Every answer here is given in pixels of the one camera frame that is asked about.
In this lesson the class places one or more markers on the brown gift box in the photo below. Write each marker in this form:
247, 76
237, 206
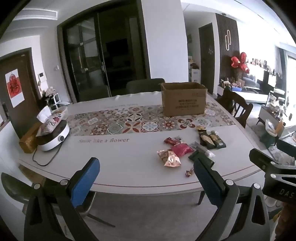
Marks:
29, 141

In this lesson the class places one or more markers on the dark slatted wall panel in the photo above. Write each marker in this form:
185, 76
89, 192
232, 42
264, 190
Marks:
222, 64

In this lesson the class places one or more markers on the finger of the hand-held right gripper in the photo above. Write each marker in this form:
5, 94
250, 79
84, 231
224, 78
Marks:
261, 157

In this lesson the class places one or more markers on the brown cardboard box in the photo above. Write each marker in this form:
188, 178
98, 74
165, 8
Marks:
185, 102

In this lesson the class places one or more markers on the gold candy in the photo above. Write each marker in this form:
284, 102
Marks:
200, 127

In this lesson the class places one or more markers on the hanging door ornament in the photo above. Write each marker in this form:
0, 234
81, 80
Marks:
210, 49

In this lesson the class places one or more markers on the copper foil snack packet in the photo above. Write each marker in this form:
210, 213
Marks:
173, 161
162, 154

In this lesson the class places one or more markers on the dark sliding glass door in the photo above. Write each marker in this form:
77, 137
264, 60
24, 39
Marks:
115, 46

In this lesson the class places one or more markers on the silver snack packet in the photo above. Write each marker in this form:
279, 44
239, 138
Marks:
179, 139

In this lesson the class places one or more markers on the red snack packet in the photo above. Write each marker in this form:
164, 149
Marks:
170, 141

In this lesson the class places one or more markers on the dark room door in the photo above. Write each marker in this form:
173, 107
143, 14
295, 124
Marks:
206, 60

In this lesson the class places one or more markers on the small purple candy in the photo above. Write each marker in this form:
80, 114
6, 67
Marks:
189, 172

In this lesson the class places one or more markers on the brown entrance door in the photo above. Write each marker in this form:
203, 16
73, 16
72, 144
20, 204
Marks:
25, 69

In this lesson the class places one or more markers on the white storage cabinet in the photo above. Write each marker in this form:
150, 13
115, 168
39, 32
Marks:
194, 75

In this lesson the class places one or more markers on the red and white door poster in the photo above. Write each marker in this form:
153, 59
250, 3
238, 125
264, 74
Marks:
14, 89

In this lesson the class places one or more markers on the dark wooden chair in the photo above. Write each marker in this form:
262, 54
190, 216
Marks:
238, 107

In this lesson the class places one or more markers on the grey metal-legged chair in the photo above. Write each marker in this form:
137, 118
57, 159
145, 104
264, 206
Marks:
13, 188

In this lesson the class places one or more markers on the wall intercom panel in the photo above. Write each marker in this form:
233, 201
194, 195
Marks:
42, 76

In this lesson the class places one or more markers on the floral tissue box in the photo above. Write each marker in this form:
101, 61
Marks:
49, 122

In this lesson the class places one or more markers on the bowl of oranges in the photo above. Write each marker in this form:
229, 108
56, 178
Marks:
62, 111

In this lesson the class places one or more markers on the crimson snack packet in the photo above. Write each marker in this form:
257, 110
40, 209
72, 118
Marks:
182, 149

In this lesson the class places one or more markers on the dark green dining chair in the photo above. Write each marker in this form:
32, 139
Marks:
94, 92
145, 85

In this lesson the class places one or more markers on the grey coffee table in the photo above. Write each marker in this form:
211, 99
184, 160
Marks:
269, 113

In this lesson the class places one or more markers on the white electric cooker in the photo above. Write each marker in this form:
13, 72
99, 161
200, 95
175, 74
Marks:
54, 139

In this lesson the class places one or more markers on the red foil balloon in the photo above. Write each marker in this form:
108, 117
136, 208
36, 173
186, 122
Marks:
239, 61

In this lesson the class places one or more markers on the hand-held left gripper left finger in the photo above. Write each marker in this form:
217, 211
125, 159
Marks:
85, 178

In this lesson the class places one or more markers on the white low sideboard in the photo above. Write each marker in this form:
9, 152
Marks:
252, 96

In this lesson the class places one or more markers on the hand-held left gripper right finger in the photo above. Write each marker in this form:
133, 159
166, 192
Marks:
205, 183

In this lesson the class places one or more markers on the white flower bouquet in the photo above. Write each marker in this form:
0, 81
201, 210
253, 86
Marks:
49, 92

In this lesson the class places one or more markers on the small white rack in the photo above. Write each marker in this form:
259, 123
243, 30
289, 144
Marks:
56, 100

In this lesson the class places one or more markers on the white loop wall decor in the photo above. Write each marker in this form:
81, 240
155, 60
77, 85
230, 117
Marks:
228, 39

